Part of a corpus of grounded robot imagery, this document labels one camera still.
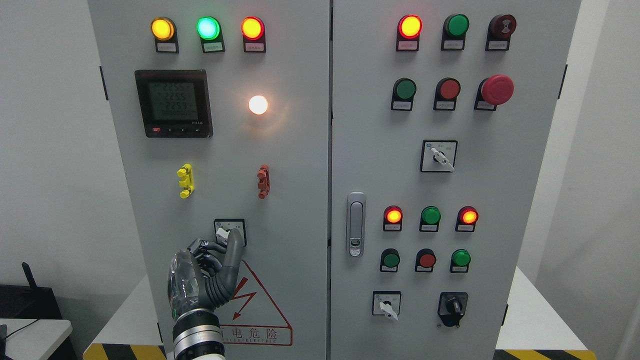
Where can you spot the red push button upper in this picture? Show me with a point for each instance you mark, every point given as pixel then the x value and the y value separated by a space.
pixel 446 93

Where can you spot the red terminal connector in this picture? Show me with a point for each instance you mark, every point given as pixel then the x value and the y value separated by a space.
pixel 263 181

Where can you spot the black rotary knob switch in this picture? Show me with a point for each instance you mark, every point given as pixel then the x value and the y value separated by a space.
pixel 452 307

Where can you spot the green push button lower right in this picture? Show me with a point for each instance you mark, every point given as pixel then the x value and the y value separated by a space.
pixel 460 261

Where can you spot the green indicator top right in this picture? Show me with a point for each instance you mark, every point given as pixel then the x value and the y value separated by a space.
pixel 454 31

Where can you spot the red lit indicator light left door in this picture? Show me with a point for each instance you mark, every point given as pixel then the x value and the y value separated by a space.
pixel 253 34

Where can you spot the green push button upper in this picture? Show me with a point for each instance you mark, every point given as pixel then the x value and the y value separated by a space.
pixel 402 95

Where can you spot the dark red buzzer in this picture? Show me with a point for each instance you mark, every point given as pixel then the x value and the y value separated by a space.
pixel 499 32

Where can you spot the yellow terminal connector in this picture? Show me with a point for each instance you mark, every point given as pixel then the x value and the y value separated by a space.
pixel 186 180

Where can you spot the black digital power meter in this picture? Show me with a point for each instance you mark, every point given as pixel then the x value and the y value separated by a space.
pixel 174 103

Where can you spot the red emergency stop button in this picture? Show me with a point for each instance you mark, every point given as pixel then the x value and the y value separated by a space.
pixel 494 91

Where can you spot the black device with antenna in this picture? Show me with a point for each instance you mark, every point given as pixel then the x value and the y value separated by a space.
pixel 28 302

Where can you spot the white rotary selector lower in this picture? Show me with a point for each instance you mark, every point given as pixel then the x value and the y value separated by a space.
pixel 386 304

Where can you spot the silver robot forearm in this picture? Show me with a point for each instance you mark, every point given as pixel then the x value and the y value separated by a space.
pixel 197 336

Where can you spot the white rotary light switch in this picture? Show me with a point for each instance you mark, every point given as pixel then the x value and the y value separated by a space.
pixel 223 226

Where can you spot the white round lamp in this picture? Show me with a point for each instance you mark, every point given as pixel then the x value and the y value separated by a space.
pixel 258 105

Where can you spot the red push button lower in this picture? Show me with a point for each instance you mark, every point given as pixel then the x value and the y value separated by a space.
pixel 425 260

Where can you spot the red electric danger sticker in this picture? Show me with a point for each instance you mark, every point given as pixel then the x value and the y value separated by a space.
pixel 252 317

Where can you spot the red lit indicator right door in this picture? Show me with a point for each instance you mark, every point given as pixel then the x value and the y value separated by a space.
pixel 409 30

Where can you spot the white platform with hazard stripes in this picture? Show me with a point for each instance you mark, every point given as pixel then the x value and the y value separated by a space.
pixel 532 329

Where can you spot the silver door latch handle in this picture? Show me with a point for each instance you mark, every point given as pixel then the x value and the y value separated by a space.
pixel 355 223

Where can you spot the red push button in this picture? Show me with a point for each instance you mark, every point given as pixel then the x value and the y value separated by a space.
pixel 446 93
pixel 425 260

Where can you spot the red lit indicator middle right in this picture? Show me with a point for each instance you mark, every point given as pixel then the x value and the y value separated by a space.
pixel 466 219

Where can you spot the red lit indicator middle left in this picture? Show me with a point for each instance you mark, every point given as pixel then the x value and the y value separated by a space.
pixel 392 218

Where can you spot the green indicator middle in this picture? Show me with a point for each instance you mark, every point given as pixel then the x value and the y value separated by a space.
pixel 430 219

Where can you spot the green push button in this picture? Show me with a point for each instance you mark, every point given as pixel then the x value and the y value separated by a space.
pixel 402 95
pixel 389 260
pixel 460 261

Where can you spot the white side table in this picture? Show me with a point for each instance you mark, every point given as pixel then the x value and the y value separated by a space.
pixel 36 341

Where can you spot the grey robotic humanoid hand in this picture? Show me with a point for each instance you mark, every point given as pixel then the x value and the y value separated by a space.
pixel 205 274

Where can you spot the green lit indicator light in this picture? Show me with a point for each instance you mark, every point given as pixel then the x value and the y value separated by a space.
pixel 210 35

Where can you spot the grey electrical cabinet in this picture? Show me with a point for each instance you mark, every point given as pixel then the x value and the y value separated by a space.
pixel 328 74

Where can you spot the green push button lower left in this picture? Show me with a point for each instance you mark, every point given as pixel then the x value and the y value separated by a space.
pixel 389 260

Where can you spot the white rotary selector upper right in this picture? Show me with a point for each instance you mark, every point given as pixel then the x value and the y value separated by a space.
pixel 438 156

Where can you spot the white rotary selector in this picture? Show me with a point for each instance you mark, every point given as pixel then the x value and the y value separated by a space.
pixel 438 156
pixel 386 304

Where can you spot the yellow indicator light top left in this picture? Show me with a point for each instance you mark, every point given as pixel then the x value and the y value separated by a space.
pixel 165 35

